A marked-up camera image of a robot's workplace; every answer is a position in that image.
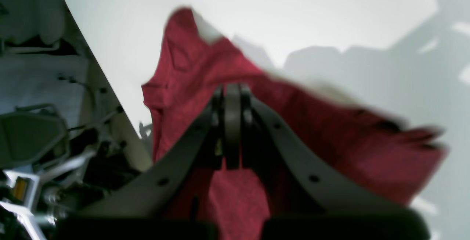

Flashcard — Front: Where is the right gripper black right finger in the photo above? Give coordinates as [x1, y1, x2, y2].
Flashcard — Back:
[240, 86, 412, 218]

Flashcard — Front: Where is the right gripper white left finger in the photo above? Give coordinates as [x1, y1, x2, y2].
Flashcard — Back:
[79, 84, 242, 218]

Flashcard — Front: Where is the dark red long-sleeve shirt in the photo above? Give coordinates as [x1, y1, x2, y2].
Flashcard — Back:
[137, 8, 445, 240]

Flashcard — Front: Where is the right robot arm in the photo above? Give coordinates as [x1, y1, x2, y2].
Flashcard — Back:
[1, 84, 429, 240]

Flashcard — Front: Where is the black office chair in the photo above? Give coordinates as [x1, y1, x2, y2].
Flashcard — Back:
[0, 103, 71, 170]

